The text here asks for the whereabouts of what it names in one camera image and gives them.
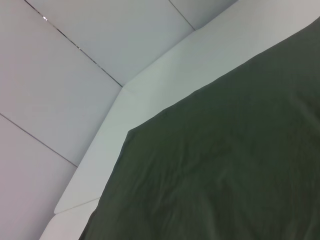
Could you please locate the dark green t-shirt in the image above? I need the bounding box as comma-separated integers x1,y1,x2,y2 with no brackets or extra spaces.
77,19,320,240

